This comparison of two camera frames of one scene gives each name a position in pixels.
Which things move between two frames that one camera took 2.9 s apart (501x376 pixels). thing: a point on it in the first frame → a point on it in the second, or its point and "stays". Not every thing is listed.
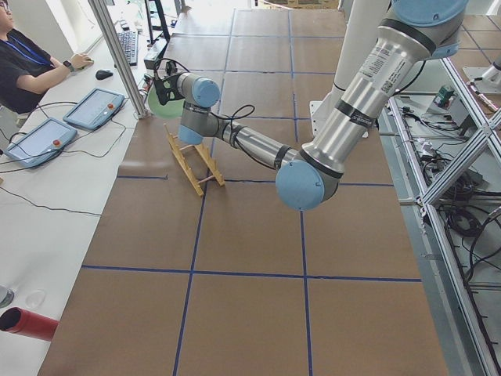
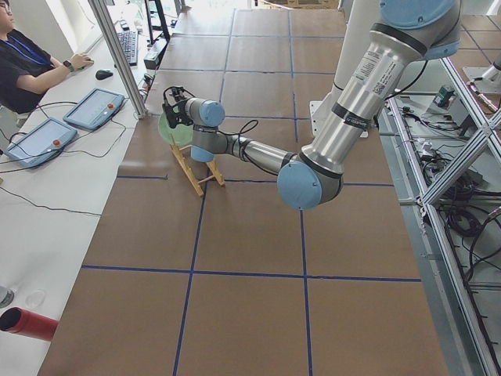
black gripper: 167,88 → 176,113
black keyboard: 130,42 stays
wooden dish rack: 203,151 stays
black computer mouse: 102,74 stays
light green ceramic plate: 174,109 → 180,135
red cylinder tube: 19,321 stays
